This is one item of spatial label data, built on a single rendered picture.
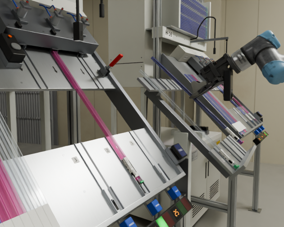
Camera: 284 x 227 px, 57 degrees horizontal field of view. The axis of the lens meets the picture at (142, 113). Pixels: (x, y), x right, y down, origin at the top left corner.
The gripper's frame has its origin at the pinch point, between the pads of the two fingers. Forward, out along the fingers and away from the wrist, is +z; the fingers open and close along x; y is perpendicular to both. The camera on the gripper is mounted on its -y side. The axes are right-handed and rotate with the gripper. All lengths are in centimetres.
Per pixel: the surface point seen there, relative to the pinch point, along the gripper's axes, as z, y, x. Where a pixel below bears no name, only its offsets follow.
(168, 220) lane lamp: 10, -29, 43
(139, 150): 11.9, -9.3, 35.5
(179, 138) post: 12.9, -11.0, 2.9
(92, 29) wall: 152, 213, -233
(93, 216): 12, -18, 63
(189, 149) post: 12.9, -16.8, 0.5
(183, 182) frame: 12.5, -25.1, 20.3
